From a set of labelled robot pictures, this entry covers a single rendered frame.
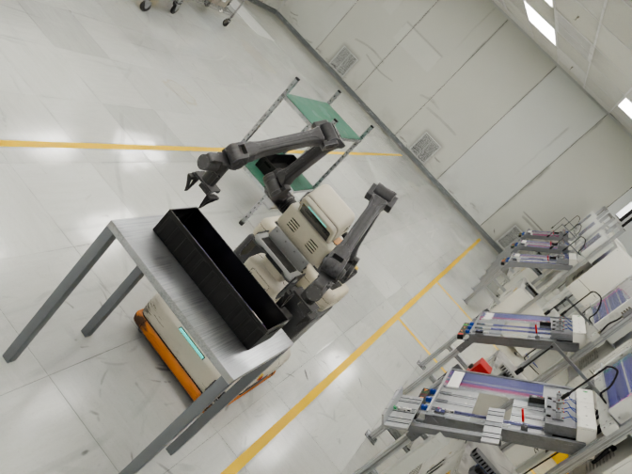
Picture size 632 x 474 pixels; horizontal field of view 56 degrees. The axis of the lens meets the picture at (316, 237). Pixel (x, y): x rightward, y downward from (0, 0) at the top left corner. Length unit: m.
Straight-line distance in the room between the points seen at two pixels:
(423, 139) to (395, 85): 1.19
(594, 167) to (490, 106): 2.11
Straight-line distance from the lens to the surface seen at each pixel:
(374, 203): 2.19
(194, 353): 2.93
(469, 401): 3.30
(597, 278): 7.59
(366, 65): 12.28
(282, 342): 2.34
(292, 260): 2.62
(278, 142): 2.22
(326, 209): 2.51
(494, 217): 11.68
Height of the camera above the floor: 1.98
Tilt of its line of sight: 21 degrees down
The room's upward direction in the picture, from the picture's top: 45 degrees clockwise
